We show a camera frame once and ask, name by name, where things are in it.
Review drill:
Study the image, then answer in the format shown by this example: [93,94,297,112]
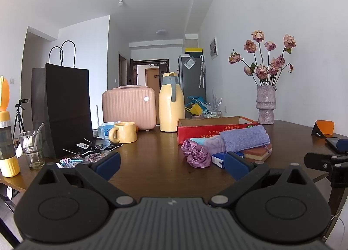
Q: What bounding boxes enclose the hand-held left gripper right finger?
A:
[209,152,313,208]

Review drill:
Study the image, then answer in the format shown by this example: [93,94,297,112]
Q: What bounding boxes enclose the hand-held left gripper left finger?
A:
[35,152,136,208]

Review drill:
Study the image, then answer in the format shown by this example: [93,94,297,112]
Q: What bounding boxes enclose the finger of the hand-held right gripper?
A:
[304,152,348,170]

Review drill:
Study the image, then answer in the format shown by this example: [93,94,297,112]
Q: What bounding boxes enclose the orange and yellow sponge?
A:
[242,143,273,162]

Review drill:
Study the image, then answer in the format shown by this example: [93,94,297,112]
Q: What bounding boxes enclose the purple towel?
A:
[220,125,270,153]

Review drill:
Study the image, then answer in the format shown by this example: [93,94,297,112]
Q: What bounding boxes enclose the purple satin scrunchie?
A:
[181,139,212,169]

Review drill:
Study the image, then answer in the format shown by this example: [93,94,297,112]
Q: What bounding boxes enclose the red cardboard box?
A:
[177,116,259,145]

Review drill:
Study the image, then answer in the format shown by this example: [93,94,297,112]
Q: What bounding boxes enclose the small blue box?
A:
[211,152,244,169]

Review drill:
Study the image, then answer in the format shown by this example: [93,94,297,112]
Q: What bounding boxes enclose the black and white packets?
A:
[64,137,123,159]

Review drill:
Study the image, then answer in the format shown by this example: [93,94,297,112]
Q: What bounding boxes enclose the black phone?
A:
[325,137,348,154]

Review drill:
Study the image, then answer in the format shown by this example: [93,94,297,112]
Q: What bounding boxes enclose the orange and black box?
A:
[312,120,335,137]

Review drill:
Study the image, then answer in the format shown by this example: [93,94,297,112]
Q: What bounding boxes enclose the blue tissue pack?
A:
[98,122,120,140]

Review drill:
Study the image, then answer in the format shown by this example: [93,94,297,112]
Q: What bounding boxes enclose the yellow mug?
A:
[109,122,137,143]

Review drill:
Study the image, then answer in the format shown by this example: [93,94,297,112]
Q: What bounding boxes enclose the pink hard-shell suitcase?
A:
[102,85,157,131]

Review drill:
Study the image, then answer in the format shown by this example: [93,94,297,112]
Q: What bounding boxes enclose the purple ceramic vase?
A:
[256,85,277,125]

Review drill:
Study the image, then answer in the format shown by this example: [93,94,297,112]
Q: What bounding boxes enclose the rack of colourful items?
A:
[185,94,224,119]

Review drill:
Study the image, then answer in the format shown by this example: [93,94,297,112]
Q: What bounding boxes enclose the black paper bag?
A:
[31,40,94,158]

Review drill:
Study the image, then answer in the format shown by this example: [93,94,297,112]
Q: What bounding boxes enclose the clear drinking glass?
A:
[18,130,45,169]

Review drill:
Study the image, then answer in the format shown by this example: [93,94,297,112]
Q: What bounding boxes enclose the yellow thermos jug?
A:
[158,72,185,132]

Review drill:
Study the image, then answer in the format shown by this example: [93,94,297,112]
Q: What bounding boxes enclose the brown door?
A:
[145,68,161,95]

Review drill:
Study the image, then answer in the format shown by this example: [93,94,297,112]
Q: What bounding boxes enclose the grey refrigerator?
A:
[178,54,206,99]

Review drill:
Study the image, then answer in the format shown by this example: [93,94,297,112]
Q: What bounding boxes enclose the bunch of dried pink roses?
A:
[228,30,297,87]

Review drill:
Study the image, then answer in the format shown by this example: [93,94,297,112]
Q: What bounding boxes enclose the clear folded umbrella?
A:
[199,55,206,89]

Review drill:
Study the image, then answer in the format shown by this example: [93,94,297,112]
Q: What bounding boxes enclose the yellow water bottle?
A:
[0,75,21,178]

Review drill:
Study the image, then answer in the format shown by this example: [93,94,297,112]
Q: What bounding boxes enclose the colourful hair ties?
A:
[56,158,85,169]

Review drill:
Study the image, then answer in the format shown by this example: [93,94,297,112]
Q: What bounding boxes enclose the tripod with small camera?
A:
[15,99,29,142]

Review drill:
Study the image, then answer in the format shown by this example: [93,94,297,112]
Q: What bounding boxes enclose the framed wall picture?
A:
[210,36,219,60]

